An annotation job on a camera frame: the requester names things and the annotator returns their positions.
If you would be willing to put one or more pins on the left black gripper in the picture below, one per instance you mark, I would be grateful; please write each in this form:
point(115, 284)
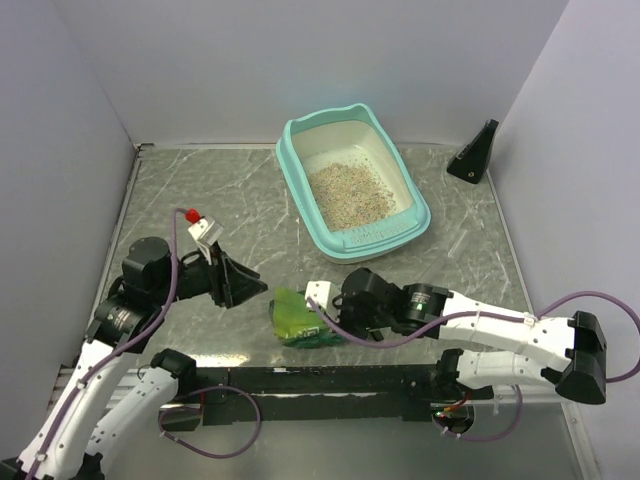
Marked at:
point(231, 282)

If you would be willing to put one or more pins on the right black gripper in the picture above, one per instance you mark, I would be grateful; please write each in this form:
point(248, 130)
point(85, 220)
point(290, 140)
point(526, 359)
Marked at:
point(341, 302)

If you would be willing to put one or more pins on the green cat litter bag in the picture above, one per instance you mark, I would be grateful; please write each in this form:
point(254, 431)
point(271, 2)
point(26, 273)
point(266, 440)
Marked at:
point(297, 327)

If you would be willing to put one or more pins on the clear plastic scoop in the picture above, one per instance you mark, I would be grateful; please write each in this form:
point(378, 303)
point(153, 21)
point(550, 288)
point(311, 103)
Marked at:
point(446, 259)

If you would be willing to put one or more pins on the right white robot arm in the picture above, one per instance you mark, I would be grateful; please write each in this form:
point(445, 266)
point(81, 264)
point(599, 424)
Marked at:
point(566, 353)

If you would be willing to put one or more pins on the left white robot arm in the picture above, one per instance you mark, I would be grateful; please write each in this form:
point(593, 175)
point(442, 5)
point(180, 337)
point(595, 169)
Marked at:
point(83, 435)

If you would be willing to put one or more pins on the cat litter in box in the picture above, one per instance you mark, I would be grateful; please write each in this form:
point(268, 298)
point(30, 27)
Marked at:
point(350, 196)

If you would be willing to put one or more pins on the teal litter box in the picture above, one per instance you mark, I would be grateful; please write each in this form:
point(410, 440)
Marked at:
point(350, 135)

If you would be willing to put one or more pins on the black wedge stand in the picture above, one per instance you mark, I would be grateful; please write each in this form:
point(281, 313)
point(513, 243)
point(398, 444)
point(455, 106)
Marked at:
point(471, 162)

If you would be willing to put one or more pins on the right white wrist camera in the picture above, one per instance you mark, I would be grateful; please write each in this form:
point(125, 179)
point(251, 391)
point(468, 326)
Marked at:
point(320, 292)

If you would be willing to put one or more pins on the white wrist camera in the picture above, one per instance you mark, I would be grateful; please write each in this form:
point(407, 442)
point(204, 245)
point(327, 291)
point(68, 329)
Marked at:
point(205, 232)
point(320, 292)

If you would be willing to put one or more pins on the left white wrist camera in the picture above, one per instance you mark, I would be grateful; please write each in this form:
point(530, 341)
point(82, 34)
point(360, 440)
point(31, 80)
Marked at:
point(205, 232)

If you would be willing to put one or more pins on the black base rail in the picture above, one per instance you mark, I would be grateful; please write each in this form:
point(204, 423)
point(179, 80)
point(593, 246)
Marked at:
point(230, 394)

